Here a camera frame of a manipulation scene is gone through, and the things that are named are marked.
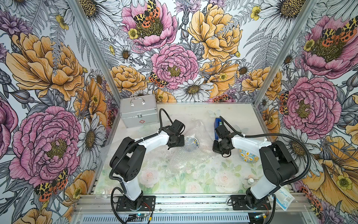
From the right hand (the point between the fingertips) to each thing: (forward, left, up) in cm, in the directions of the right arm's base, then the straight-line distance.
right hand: (215, 153), depth 92 cm
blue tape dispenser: (+21, -4, +5) cm, 22 cm away
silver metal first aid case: (+25, +49, +17) cm, 58 cm away
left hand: (+4, +23, +3) cm, 23 cm away
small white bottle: (-18, -16, +3) cm, 24 cm away
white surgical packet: (-26, -32, -2) cm, 42 cm away
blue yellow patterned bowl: (+7, +12, +3) cm, 14 cm away
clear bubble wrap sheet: (-4, +28, -1) cm, 28 cm away
